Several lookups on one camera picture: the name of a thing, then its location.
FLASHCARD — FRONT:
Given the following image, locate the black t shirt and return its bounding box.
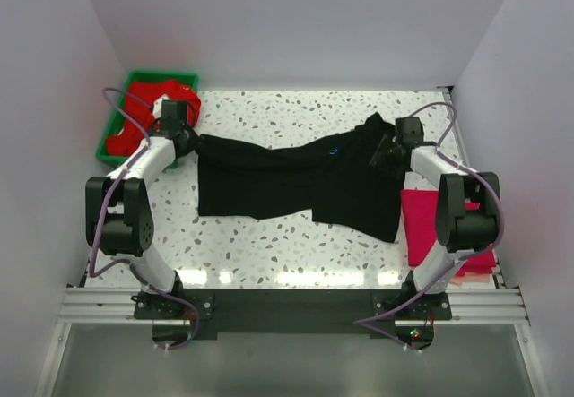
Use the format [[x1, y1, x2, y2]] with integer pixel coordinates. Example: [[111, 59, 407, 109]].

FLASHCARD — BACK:
[[196, 113, 404, 243]]

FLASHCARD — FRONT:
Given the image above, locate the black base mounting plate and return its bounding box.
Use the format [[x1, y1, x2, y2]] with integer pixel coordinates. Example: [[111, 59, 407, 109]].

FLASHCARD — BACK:
[[131, 289, 453, 349]]

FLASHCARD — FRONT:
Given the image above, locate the folded pink t shirt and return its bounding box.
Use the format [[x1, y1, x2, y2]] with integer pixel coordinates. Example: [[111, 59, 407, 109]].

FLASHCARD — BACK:
[[450, 272, 491, 286]]

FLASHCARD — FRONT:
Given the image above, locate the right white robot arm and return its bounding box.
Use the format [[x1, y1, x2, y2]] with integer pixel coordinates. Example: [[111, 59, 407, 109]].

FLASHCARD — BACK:
[[370, 117, 504, 308]]

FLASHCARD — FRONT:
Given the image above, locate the green plastic tray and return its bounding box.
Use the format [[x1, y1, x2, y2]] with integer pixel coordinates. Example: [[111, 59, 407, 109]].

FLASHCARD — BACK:
[[96, 70, 201, 167]]

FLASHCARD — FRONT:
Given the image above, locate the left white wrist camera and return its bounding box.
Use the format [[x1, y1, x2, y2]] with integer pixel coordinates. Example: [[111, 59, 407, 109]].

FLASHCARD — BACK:
[[152, 94, 170, 119]]

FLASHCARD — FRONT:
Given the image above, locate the folded magenta t shirt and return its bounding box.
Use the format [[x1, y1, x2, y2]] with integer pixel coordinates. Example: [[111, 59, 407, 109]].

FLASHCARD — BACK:
[[401, 189, 496, 277]]

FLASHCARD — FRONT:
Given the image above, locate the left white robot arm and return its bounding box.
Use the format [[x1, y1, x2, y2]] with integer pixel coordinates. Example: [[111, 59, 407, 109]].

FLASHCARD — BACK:
[[85, 99, 199, 294]]

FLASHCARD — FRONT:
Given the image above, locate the red t shirt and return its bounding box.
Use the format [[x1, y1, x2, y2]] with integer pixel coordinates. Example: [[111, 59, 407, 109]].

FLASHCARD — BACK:
[[104, 79, 201, 157]]

